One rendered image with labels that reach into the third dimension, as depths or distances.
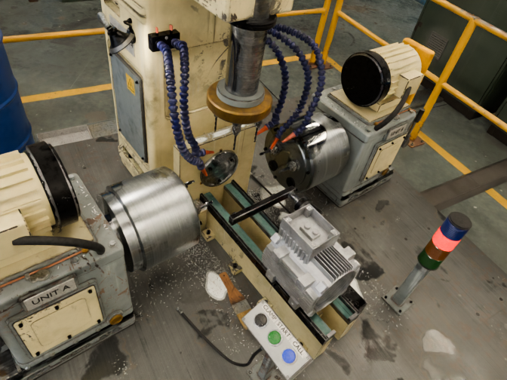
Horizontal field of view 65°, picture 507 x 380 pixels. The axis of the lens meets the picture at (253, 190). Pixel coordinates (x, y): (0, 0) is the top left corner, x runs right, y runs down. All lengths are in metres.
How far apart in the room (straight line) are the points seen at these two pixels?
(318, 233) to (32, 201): 0.66
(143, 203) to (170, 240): 0.12
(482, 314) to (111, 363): 1.17
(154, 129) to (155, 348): 0.64
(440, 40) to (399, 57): 2.90
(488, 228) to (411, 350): 1.96
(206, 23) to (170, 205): 0.50
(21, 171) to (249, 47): 0.56
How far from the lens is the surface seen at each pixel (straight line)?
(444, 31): 4.39
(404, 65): 1.49
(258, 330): 0.97
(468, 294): 1.61
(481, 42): 4.18
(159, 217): 1.03
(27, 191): 0.86
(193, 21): 1.16
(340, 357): 1.29
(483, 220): 3.27
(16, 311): 0.99
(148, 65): 1.15
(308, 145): 1.30
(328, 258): 1.05
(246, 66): 1.02
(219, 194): 1.44
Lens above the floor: 1.92
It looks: 45 degrees down
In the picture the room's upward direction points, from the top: 11 degrees clockwise
